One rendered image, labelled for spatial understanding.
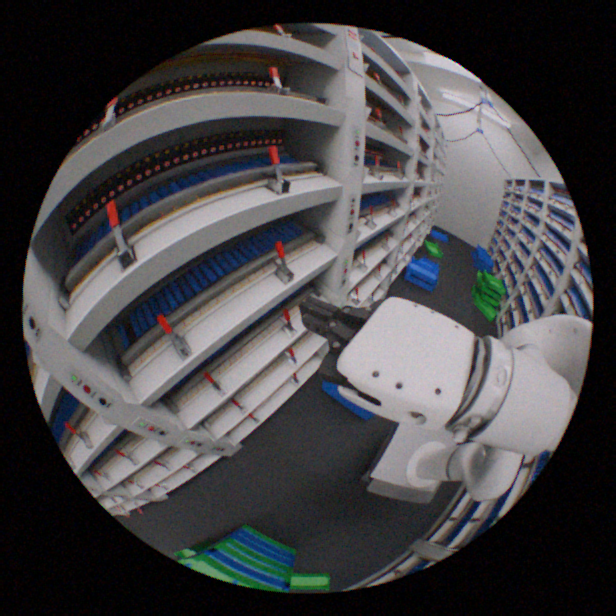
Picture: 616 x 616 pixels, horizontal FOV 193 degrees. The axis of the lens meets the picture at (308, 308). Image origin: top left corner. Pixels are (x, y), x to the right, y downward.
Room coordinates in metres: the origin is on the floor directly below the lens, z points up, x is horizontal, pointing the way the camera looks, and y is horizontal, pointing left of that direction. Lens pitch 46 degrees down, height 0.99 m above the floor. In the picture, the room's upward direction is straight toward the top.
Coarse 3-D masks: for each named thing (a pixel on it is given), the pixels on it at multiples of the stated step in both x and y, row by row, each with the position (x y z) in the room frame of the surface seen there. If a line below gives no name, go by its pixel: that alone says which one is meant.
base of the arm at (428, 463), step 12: (432, 444) -0.05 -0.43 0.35; (420, 456) -0.08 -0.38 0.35; (432, 456) -0.08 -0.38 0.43; (444, 456) -0.09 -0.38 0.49; (408, 468) -0.11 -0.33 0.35; (420, 468) -0.12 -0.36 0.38; (432, 468) -0.12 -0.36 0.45; (444, 468) -0.13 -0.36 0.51; (408, 480) -0.16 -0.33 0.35; (420, 480) -0.18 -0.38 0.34; (432, 480) -0.21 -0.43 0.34; (444, 480) -0.19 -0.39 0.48
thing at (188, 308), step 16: (304, 240) 0.46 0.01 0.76; (272, 256) 0.38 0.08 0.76; (240, 272) 0.32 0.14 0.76; (208, 288) 0.27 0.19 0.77; (224, 288) 0.28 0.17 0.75; (192, 304) 0.23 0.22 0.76; (208, 304) 0.24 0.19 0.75; (176, 320) 0.19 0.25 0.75; (192, 320) 0.21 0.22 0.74; (144, 336) 0.14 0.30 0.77; (160, 336) 0.16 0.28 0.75; (128, 352) 0.10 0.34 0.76
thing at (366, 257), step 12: (372, 240) 0.88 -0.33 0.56; (384, 240) 0.96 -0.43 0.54; (396, 240) 1.01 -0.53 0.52; (360, 252) 0.75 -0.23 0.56; (372, 252) 0.80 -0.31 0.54; (384, 252) 0.85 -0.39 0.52; (360, 264) 0.68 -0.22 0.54; (372, 264) 0.73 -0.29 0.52; (360, 276) 0.63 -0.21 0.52; (348, 288) 0.54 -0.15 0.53
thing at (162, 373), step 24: (336, 240) 0.47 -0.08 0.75; (288, 264) 0.39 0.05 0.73; (312, 264) 0.41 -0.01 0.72; (240, 288) 0.30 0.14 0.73; (264, 288) 0.31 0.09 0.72; (288, 288) 0.33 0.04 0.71; (216, 312) 0.24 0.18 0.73; (240, 312) 0.25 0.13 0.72; (264, 312) 0.29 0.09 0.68; (168, 336) 0.17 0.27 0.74; (192, 336) 0.18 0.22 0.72; (216, 336) 0.19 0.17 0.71; (120, 360) 0.08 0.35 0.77; (144, 360) 0.11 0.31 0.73; (168, 360) 0.12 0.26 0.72; (192, 360) 0.14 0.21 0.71; (120, 384) 0.03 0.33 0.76; (144, 384) 0.06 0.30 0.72; (168, 384) 0.08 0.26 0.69
